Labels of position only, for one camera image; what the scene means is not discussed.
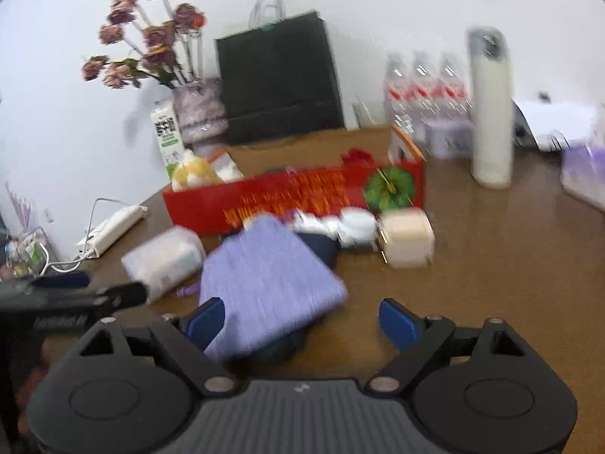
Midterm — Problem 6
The dark blue pouch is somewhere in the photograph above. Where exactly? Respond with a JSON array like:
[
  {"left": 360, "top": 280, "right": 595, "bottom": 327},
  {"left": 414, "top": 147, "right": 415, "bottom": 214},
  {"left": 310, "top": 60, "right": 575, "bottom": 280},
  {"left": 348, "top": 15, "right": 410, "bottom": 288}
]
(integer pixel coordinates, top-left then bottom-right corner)
[{"left": 296, "top": 232, "right": 340, "bottom": 269}]

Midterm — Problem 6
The water bottle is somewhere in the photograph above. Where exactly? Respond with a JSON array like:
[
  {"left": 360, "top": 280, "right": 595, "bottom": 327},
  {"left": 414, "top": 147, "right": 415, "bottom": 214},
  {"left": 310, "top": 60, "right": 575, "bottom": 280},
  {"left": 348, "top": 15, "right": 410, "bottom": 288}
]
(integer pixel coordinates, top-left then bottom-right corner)
[
  {"left": 411, "top": 51, "right": 438, "bottom": 124},
  {"left": 383, "top": 53, "right": 411, "bottom": 128},
  {"left": 437, "top": 53, "right": 471, "bottom": 120}
]

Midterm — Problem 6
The white thermos bottle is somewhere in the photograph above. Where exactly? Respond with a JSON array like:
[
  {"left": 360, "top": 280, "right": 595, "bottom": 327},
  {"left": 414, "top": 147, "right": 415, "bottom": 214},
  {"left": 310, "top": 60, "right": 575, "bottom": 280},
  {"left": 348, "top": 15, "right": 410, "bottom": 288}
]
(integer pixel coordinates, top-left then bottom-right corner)
[{"left": 468, "top": 27, "right": 514, "bottom": 190}]

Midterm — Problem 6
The dried rose bouquet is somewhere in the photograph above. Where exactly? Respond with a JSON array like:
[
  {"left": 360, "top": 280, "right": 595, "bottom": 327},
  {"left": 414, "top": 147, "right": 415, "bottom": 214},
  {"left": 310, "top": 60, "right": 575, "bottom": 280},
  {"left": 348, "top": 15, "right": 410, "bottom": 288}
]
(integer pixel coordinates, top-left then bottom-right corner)
[{"left": 81, "top": 0, "right": 207, "bottom": 90}]

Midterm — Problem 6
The left water bottle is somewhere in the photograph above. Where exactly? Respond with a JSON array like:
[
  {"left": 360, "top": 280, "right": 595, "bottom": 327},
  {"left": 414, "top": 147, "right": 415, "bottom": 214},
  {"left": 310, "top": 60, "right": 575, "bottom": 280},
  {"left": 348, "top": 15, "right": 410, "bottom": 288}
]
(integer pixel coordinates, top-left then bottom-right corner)
[{"left": 383, "top": 53, "right": 411, "bottom": 128}]

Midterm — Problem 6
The purple towel cloth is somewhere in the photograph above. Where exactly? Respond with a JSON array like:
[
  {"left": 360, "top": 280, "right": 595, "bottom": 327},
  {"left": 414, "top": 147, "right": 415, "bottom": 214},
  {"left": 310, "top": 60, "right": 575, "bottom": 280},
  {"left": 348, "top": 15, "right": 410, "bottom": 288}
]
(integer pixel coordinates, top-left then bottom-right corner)
[{"left": 199, "top": 215, "right": 347, "bottom": 362}]

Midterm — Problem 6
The red cardboard box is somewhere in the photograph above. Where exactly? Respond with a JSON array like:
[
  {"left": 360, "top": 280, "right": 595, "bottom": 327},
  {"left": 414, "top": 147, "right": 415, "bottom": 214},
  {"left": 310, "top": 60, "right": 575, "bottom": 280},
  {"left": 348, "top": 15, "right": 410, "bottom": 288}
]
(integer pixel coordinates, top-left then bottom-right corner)
[{"left": 162, "top": 127, "right": 425, "bottom": 236}]

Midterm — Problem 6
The purple tissue pack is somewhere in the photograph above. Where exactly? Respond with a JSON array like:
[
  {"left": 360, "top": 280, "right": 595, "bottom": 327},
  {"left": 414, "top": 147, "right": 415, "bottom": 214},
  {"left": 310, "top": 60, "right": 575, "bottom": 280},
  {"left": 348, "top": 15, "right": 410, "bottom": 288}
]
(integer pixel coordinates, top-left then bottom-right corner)
[{"left": 560, "top": 146, "right": 605, "bottom": 211}]

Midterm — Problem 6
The red fabric flower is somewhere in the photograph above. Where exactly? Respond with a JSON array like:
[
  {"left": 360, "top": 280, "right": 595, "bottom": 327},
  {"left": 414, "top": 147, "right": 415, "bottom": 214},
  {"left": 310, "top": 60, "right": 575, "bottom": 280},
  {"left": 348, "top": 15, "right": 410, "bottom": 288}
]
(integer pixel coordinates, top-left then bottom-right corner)
[{"left": 340, "top": 148, "right": 375, "bottom": 166}]

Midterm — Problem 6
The clear glass cup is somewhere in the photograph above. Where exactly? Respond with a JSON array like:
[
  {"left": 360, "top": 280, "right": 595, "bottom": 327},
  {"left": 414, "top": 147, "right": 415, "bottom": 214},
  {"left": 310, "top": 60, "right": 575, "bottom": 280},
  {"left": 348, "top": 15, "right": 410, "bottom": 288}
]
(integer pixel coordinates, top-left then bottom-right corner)
[{"left": 352, "top": 101, "right": 389, "bottom": 129}]

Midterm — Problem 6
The white power strip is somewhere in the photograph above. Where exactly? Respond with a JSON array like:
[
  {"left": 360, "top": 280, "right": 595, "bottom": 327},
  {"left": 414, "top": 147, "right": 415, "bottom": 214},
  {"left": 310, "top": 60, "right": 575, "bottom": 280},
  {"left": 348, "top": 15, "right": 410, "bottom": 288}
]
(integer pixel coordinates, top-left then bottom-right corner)
[{"left": 76, "top": 205, "right": 149, "bottom": 259}]

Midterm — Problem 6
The white jar lid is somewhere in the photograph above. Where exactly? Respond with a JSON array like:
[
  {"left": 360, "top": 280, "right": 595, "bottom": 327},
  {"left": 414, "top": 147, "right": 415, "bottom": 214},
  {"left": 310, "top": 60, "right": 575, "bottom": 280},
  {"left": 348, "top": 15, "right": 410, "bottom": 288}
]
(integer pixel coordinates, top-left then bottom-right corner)
[{"left": 337, "top": 207, "right": 377, "bottom": 248}]

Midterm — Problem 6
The black paper shopping bag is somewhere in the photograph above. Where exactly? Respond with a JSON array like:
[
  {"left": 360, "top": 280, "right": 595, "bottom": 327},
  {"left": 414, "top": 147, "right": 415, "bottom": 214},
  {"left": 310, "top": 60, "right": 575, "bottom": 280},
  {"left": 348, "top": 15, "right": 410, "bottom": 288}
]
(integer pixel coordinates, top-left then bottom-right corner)
[{"left": 216, "top": 0, "right": 344, "bottom": 146}]

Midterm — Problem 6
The right water bottle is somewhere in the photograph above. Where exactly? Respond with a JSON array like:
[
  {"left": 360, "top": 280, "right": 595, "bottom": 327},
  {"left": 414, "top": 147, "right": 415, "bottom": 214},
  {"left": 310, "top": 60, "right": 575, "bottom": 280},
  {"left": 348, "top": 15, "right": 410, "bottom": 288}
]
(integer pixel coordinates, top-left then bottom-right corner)
[{"left": 437, "top": 53, "right": 471, "bottom": 120}]

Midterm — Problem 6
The green white milk carton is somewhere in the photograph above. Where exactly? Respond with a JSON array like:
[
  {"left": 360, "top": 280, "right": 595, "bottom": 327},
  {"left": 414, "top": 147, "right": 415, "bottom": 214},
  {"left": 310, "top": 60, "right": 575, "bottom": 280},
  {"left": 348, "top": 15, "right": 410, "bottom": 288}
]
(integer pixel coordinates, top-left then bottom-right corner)
[{"left": 151, "top": 98, "right": 186, "bottom": 179}]

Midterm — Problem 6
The clear plastic cotton box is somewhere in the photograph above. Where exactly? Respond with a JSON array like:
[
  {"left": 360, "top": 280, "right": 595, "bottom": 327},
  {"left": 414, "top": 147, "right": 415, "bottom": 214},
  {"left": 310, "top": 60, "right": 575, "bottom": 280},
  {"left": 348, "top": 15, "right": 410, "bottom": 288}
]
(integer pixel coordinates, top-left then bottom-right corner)
[{"left": 121, "top": 225, "right": 206, "bottom": 305}]

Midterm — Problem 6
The lavender tin box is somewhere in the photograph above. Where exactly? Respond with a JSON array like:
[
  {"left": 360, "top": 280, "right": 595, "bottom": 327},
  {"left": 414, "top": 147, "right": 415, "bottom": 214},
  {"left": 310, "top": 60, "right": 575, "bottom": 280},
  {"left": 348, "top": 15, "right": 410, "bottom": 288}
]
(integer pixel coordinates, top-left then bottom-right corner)
[{"left": 425, "top": 119, "right": 474, "bottom": 160}]

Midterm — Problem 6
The white device with paper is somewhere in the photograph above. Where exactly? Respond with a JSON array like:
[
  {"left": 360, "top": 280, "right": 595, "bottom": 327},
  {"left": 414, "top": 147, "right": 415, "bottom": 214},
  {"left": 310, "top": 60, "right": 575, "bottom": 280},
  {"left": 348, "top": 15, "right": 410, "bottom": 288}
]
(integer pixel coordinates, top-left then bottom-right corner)
[{"left": 514, "top": 100, "right": 600, "bottom": 153}]

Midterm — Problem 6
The yellow plush toy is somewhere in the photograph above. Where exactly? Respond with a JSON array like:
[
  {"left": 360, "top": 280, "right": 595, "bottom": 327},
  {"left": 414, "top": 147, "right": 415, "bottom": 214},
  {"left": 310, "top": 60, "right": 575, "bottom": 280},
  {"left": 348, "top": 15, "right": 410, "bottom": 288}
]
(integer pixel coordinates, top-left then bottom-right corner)
[{"left": 171, "top": 150, "right": 223, "bottom": 192}]

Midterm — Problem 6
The wire rack with items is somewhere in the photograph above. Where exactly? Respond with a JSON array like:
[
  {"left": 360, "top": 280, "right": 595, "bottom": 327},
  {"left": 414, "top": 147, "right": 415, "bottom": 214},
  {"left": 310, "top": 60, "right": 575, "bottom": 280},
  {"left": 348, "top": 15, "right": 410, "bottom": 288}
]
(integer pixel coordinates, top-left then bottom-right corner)
[{"left": 0, "top": 183, "right": 51, "bottom": 280}]

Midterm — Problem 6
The middle water bottle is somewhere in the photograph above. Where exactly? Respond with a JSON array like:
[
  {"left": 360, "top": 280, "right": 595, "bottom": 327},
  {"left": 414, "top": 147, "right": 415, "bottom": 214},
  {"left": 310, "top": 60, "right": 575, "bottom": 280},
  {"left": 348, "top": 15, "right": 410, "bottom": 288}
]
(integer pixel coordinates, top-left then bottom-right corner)
[{"left": 411, "top": 51, "right": 438, "bottom": 124}]

